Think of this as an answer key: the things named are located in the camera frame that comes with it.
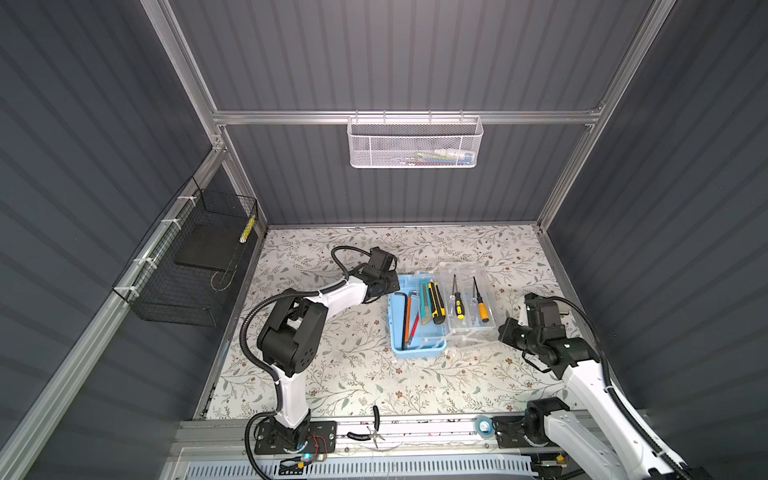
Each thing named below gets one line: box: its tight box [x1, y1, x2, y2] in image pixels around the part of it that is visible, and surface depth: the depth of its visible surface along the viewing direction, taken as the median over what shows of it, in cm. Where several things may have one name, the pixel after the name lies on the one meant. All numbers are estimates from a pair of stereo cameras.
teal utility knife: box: [420, 280, 432, 325], surface depth 90 cm
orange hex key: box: [404, 297, 413, 343], surface depth 96 cm
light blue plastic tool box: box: [387, 273, 449, 359], surface depth 89 cm
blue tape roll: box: [474, 415, 495, 439], surface depth 76 cm
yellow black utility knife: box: [428, 281, 446, 325], surface depth 88 cm
